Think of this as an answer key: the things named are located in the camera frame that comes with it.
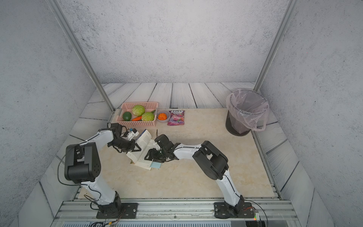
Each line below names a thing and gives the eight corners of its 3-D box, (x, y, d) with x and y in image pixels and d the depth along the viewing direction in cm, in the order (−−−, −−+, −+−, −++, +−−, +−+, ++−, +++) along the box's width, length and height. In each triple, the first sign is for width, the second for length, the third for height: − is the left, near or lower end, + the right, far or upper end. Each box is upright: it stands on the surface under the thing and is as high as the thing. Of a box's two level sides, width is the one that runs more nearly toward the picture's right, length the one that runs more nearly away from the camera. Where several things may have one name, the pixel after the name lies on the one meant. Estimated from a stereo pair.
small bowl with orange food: (156, 123, 112) (155, 118, 108) (158, 113, 119) (157, 109, 114) (169, 123, 112) (168, 118, 108) (170, 113, 118) (169, 109, 114)
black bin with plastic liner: (225, 141, 104) (235, 115, 83) (220, 114, 121) (226, 87, 101) (259, 141, 104) (276, 115, 83) (248, 114, 121) (260, 87, 101)
